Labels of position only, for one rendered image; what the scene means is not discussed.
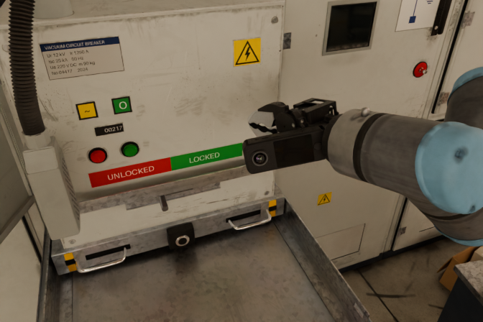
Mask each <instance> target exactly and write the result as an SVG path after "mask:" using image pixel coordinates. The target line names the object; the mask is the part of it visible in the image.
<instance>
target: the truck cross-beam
mask: <svg viewBox="0 0 483 322"><path fill-rule="evenodd" d="M273 200H276V206H271V207H269V211H275V216H279V215H281V214H283V211H284V202H285V197H284V195H283V194H282V192H281V191H280V189H279V188H278V187H277V186H276V185H275V188H274V196H271V197H268V198H263V199H259V200H256V201H251V202H248V203H243V204H240V205H237V206H232V207H228V208H223V209H220V210H217V211H212V212H208V213H203V214H201V215H197V216H192V217H189V218H184V219H181V220H177V221H172V222H169V223H166V224H161V225H158V226H153V227H149V228H146V229H141V230H138V231H133V232H129V233H126V234H122V235H118V236H113V237H110V238H107V239H102V240H98V241H93V242H90V243H87V244H82V245H79V246H76V247H71V248H67V249H64V248H63V245H62V242H61V240H60V239H57V240H52V253H51V257H52V260H53V263H54V265H55V268H56V270H57V273H58V275H62V274H65V273H68V272H70V270H69V268H68V266H69V265H74V264H75V260H74V259H69V260H65V257H64V254H68V253H71V252H76V251H79V250H82V249H83V251H84V254H85V256H86V261H87V263H88V267H91V266H94V265H99V264H102V263H105V262H110V261H113V260H115V259H121V258H122V257H123V251H124V250H123V247H125V246H126V247H127V253H126V256H127V257H128V256H131V255H134V254H139V253H142V252H146V251H149V250H153V249H157V248H160V247H165V246H168V245H169V244H168V240H167V229H169V228H172V227H175V226H179V225H183V224H188V223H192V224H193V228H194V234H195V238H197V237H200V236H205V235H208V234H212V233H216V232H218V231H223V230H226V229H231V228H233V227H232V226H231V225H230V224H229V222H228V219H231V221H232V222H233V224H234V225H235V226H241V225H245V224H249V223H252V222H255V221H260V213H261V203H265V202H268V201H273Z"/></svg>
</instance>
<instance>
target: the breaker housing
mask: <svg viewBox="0 0 483 322"><path fill-rule="evenodd" d="M10 3H11V2H10V0H6V1H5V2H4V3H3V5H2V6H1V8H0V29H9V28H10V26H9V25H8V24H11V23H10V22H9V21H8V20H10V18H9V16H10V15H11V14H10V13H9V12H10V11H11V10H10V9H9V8H10V7H11V6H10V5H9V4H10ZM70 3H71V6H72V10H73V13H72V14H71V15H70V16H67V17H62V18H57V19H36V18H32V20H33V22H32V24H33V26H32V27H38V26H47V25H56V24H71V23H80V22H95V21H104V20H112V19H128V18H137V17H152V16H161V15H169V14H184V13H193V12H209V11H218V10H226V9H241V8H250V7H258V6H274V5H284V7H283V20H282V41H283V28H284V16H285V1H284V0H70ZM281 65H282V44H281V58H280V78H281ZM0 71H1V75H2V78H3V80H4V83H5V86H6V89H7V91H8V94H9V97H10V100H11V103H12V106H13V108H14V111H15V114H16V116H17V119H18V122H19V125H20V128H21V130H22V126H21V123H20V121H19V117H18V114H17V110H16V108H15V106H14V102H13V100H12V96H11V94H10V92H9V88H8V85H7V84H6V80H5V77H4V74H3V72H2V69H1V66H0ZM278 101H280V82H279V96H278ZM22 131H23V130H22Z"/></svg>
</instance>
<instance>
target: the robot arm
mask: <svg viewBox="0 0 483 322"><path fill-rule="evenodd" d="M314 101H321V102H323V103H313V102H314ZM330 106H332V107H333V108H332V107H330ZM333 112H334V114H333ZM247 120H248V125H249V128H250V129H251V130H252V131H253V132H254V134H255V135H256V137H255V138H251V139H246V140H244V142H243V144H242V150H243V154H244V161H245V164H246V168H247V170H248V172H249V173H251V174H256V173H263V172H267V171H271V170H277V169H281V168H284V167H291V166H295V165H302V164H305V163H309V162H316V161H319V160H324V159H327V160H328V161H329V162H330V164H331V166H332V168H333V169H334V170H335V171H336V172H338V173H339V174H342V175H345V176H348V177H350V178H354V179H357V180H360V181H363V182H366V183H370V184H373V185H376V186H379V187H381V188H384V189H387V190H391V191H393V192H396V193H399V194H401V195H403V196H405V197H406V198H407V199H408V200H409V201H410V202H411V203H412V204H413V205H414V206H416V207H417V209H419V210H420V211H421V212H422V213H423V214H424V215H425V216H426V217H427V218H428V219H429V220H430V221H431V222H432V223H433V225H434V226H435V228H436V229H437V230H438V231H439V232H440V233H441V234H443V235H444V236H446V237H448V238H449V239H451V240H452V241H454V242H456V243H459V244H463V245H466V246H471V247H480V246H483V66H482V67H478V68H475V69H472V70H469V71H467V72H465V73H464V74H463V75H461V76H460V77H459V78H458V79H457V80H456V82H455V83H454V86H453V88H452V91H451V93H450V95H449V97H448V100H447V110H446V115H445V118H444V121H434V120H429V119H420V118H415V117H409V116H401V115H396V114H386V113H380V112H375V111H370V110H369V108H367V107H364V108H363V109H362V110H361V109H351V110H348V111H346V112H345V113H344V114H339V112H338V111H337V110H336V101H330V100H325V99H319V98H310V99H307V100H305V101H302V102H300V103H297V104H294V105H293V109H289V106H288V105H285V104H284V103H283V102H279V101H277V102H273V103H269V104H267V105H265V106H263V107H261V108H259V109H257V110H256V111H254V112H252V113H251V114H250V115H249V117H248V118H247ZM259 124H264V125H265V126H261V125H259ZM274 126H276V127H274ZM267 127H269V128H267Z"/></svg>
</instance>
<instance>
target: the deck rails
mask: <svg viewBox="0 0 483 322"><path fill-rule="evenodd" d="M272 221H273V223H274V225H275V226H276V227H277V230H278V231H279V232H280V234H281V236H282V237H283V239H284V240H285V242H286V244H287V245H288V247H289V248H290V251H291V252H292V253H293V255H294V257H295V258H296V259H297V261H298V263H299V265H300V266H301V268H302V269H303V271H304V273H305V274H306V276H307V277H308V279H309V280H310V282H311V284H312V286H313V287H314V289H315V290H316V292H317V293H318V295H319V297H320V298H321V300H322V301H323V303H324V305H325V306H326V308H327V309H328V311H329V313H330V314H331V316H332V318H333V319H334V320H335V322H368V320H369V315H370V314H369V312H368V311H367V309H366V308H365V307H364V305H363V304H362V302H361V301H360V299H358V297H357V296H356V294H355V293H354V291H353V290H352V289H351V287H350V286H349V284H348V283H347V281H345V279H344V278H343V276H342V275H341V273H340V272H339V271H338V269H337V268H336V266H335V265H334V263H333V262H332V261H331V259H330V258H329V257H328V255H327V254H326V253H325V251H324V250H323V248H322V247H321V245H320V244H319V243H318V241H317V240H316V238H315V237H314V236H313V235H312V233H311V232H310V230H309V229H308V227H307V226H306V225H305V223H304V222H303V220H302V219H301V218H300V217H299V215H298V214H297V212H296V211H295V209H294V208H293V207H292V205H291V204H290V202H289V201H288V199H287V198H286V197H285V202H284V211H283V214H281V215H279V216H273V217H272ZM51 253H52V239H51V238H50V235H49V242H48V251H47V269H46V279H45V297H44V307H43V317H42V322H73V272H68V273H65V274H62V275H58V272H57V270H56V268H55V265H54V263H53V262H52V257H51ZM355 303H356V304H357V305H358V306H359V308H360V309H361V311H362V313H363V314H364V315H363V316H362V315H361V313H360V312H359V311H358V309H357V307H356V306H355Z"/></svg>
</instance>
